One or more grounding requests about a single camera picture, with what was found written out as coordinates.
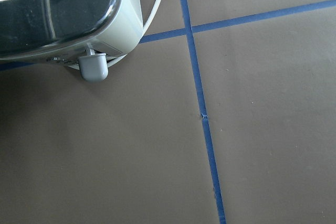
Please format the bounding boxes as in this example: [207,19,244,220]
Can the grey toaster lever knob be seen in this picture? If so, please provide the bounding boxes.
[78,54,108,82]

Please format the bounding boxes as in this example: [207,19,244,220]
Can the cream chrome toaster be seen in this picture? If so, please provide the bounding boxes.
[1,0,143,63]

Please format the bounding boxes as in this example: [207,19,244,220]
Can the white toaster power cord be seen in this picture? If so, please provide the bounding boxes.
[106,0,174,68]

